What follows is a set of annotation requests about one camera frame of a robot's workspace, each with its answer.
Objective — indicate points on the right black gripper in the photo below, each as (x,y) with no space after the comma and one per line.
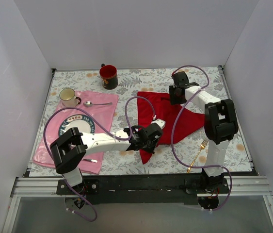
(179,79)

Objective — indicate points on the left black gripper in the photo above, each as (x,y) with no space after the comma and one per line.
(152,135)

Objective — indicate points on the gold fork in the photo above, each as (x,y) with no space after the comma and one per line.
(202,147)

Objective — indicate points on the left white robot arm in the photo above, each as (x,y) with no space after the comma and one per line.
(70,148)

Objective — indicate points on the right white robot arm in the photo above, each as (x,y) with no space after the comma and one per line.
(220,126)

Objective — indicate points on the pink cloth placemat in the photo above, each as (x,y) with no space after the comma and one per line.
(102,116)

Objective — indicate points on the silver fork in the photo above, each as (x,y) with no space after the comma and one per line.
(90,160)

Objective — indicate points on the black red mug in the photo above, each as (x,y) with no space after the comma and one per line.
(108,74)

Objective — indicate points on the white plate teal rim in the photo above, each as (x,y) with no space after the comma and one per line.
(84,123)

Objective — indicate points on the silver spoon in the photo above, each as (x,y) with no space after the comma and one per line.
(91,104)

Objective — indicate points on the cream enamel mug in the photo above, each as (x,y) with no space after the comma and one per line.
(69,98)

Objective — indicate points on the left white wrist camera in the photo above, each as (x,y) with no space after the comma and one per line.
(159,122)

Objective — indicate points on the black mounting base plate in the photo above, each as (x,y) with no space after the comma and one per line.
(159,188)

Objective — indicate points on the aluminium frame rail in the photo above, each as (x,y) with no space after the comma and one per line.
(47,187)

